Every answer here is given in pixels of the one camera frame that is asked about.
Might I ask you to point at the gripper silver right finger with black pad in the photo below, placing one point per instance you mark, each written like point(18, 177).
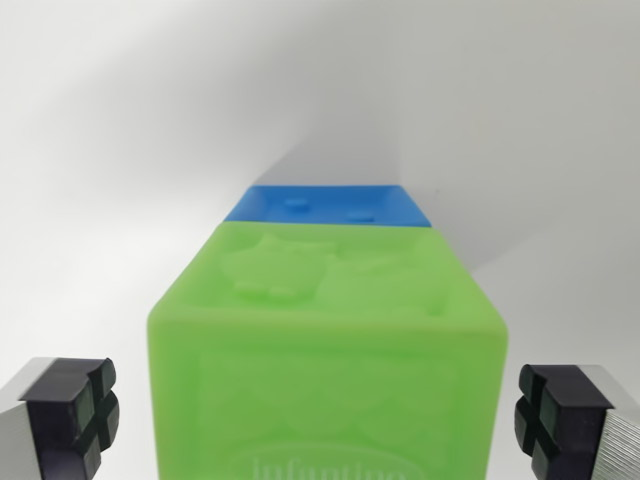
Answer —
point(575, 425)

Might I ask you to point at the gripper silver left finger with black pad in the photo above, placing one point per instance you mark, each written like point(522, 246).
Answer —
point(60, 420)

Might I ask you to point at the green embossed soft cube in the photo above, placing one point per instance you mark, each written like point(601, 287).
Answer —
point(327, 360)

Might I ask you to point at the blue embossed soft cube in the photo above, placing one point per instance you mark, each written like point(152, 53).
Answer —
point(330, 205)

